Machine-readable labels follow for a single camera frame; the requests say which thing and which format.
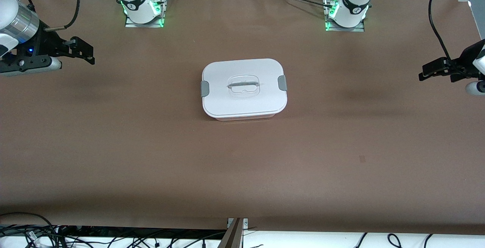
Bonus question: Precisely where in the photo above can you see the white lid with grey latches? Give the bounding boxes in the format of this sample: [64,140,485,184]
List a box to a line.
[200,58,288,117]

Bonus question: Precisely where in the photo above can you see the pink plastic storage box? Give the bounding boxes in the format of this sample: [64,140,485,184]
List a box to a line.
[207,111,278,122]

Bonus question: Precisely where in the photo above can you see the brown wooden beam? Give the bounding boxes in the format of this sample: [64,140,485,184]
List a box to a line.
[217,218,245,248]

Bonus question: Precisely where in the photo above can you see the black looped floor cable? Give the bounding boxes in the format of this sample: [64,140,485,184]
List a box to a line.
[0,212,58,248]

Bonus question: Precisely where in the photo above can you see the tangled black floor cables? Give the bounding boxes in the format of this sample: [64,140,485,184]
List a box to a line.
[57,228,228,248]

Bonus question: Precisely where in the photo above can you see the small metal table bracket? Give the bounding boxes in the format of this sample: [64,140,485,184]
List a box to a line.
[227,218,249,229]

